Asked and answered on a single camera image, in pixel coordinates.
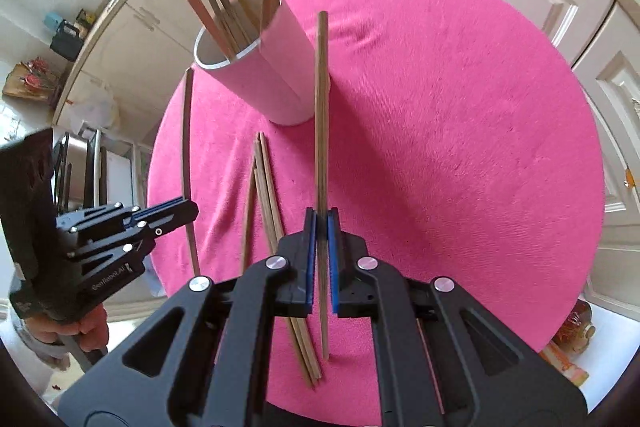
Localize wooden chopstick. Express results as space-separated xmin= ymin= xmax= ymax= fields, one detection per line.
xmin=240 ymin=158 xmax=256 ymax=273
xmin=257 ymin=131 xmax=321 ymax=389
xmin=254 ymin=131 xmax=309 ymax=387
xmin=181 ymin=68 xmax=201 ymax=277
xmin=314 ymin=11 xmax=330 ymax=360
xmin=253 ymin=164 xmax=319 ymax=388

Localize left human hand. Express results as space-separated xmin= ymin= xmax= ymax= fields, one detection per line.
xmin=24 ymin=305 xmax=110 ymax=352

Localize white plastic bag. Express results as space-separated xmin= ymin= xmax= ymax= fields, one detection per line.
xmin=65 ymin=83 xmax=120 ymax=131

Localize pink white utensil cup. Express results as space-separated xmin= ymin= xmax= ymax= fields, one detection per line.
xmin=193 ymin=0 xmax=314 ymax=126

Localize wooden cutting board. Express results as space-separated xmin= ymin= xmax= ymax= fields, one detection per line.
xmin=2 ymin=57 xmax=61 ymax=102

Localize pink round table cloth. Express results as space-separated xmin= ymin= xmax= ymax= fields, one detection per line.
xmin=146 ymin=0 xmax=608 ymax=427

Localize black electric kettle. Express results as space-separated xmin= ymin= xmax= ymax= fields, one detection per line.
xmin=50 ymin=20 xmax=84 ymax=62

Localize amber glass bottle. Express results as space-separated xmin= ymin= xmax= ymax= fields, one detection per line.
xmin=553 ymin=299 xmax=597 ymax=355

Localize cream lower cabinets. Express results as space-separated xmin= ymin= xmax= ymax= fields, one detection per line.
xmin=53 ymin=0 xmax=639 ymax=314

